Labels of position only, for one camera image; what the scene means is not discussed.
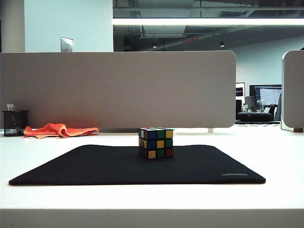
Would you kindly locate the narrow grey divider panel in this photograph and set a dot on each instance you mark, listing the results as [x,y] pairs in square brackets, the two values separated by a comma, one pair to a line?
[293,90]

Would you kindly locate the metal wall switch plate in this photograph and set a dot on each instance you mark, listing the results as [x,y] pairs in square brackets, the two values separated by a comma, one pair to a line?
[66,44]

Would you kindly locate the large computer monitor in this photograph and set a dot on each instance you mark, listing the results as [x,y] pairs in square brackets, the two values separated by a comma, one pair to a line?
[267,93]

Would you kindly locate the black mesh pen holder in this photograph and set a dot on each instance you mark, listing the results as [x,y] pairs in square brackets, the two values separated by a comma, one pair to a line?
[14,123]

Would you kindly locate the black mouse pad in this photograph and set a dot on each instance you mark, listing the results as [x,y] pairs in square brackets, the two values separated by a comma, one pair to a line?
[118,166]

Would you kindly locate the wide grey divider panel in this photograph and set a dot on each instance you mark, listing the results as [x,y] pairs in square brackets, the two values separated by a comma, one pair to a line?
[118,90]

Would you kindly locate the multicolour puzzle cube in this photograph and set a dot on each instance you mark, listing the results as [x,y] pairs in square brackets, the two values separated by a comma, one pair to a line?
[156,143]

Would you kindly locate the card in pen holder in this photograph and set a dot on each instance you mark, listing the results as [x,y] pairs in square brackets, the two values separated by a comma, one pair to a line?
[10,107]

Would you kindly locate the divider panel foot clip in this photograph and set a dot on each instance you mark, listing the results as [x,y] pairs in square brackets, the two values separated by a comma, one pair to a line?
[211,130]
[298,130]

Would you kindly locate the orange cloth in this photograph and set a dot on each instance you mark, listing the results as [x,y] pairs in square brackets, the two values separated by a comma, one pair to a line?
[59,130]

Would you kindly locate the small computer monitor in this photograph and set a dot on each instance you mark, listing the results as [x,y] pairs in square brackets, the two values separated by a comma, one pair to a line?
[240,89]

